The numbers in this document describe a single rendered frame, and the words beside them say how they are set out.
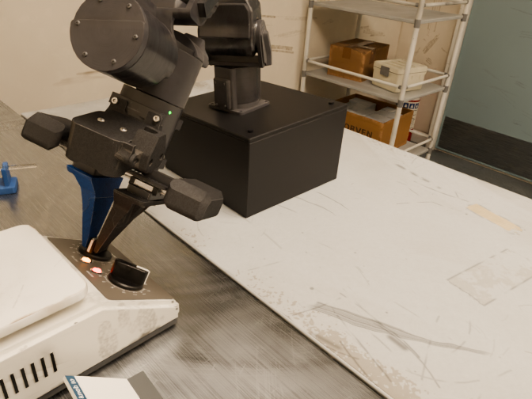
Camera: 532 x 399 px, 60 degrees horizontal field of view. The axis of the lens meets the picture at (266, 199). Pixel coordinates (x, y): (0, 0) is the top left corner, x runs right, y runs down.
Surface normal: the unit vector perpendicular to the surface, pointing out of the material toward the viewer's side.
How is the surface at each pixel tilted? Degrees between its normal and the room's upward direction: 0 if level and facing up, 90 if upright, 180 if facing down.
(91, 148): 81
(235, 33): 74
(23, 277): 0
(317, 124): 90
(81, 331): 90
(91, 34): 63
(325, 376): 0
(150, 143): 55
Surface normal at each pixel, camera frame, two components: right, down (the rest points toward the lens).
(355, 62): -0.55, 0.39
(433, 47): -0.72, 0.30
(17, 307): 0.06, -0.87
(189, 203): -0.17, 0.04
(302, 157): 0.69, 0.40
